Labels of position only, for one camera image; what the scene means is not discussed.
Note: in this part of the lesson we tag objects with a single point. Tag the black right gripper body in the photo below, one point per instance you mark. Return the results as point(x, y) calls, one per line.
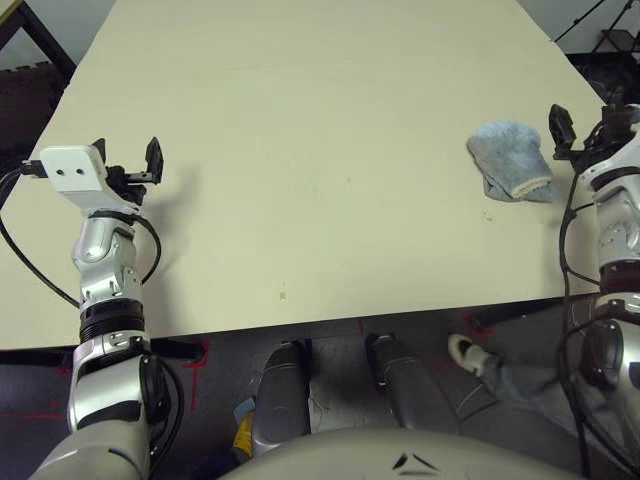
point(612, 130)

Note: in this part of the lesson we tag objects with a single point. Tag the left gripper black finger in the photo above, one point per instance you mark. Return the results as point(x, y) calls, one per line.
point(155, 160)
point(100, 145)

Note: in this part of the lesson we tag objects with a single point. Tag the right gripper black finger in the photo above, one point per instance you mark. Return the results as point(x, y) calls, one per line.
point(561, 127)

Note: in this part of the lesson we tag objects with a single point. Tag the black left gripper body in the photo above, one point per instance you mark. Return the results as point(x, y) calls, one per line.
point(117, 180)

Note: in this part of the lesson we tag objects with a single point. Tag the light blue terry rag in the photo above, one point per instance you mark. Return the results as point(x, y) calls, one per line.
point(505, 155)

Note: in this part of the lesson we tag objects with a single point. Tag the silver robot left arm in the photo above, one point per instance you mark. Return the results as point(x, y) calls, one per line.
point(102, 245)

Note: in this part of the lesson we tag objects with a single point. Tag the dark foam puzzle mat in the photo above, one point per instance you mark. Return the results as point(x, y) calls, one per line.
point(25, 100)

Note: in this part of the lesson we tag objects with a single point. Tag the black tripod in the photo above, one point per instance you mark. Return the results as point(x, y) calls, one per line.
point(580, 22)

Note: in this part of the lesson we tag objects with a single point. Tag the dark framed desk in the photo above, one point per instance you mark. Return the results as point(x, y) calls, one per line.
point(52, 40)

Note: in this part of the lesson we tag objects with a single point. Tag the black table foot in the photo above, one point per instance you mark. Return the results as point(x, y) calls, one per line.
point(180, 350)

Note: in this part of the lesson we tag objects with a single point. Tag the white bystander shoe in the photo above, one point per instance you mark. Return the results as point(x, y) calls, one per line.
point(470, 355)

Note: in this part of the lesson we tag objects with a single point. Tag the bystander grey jeans leg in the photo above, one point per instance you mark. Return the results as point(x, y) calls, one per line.
point(535, 390)

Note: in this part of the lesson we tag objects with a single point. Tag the grey robot left leg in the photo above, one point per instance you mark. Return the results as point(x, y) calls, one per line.
point(280, 395)

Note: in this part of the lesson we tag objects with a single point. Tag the grey robot leg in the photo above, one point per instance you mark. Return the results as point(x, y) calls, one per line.
point(400, 380)
point(280, 395)

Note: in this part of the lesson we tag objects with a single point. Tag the grey robot right leg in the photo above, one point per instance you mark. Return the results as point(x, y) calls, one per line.
point(400, 380)

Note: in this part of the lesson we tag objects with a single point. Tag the grey robot torso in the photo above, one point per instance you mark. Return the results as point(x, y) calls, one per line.
point(350, 460)

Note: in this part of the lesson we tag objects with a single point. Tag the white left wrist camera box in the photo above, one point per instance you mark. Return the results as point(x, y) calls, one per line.
point(75, 170)

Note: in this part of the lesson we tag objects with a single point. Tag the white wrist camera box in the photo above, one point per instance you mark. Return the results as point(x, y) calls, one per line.
point(620, 165)
point(75, 170)

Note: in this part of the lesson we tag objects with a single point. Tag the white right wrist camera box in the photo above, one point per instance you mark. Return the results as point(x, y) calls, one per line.
point(620, 165)

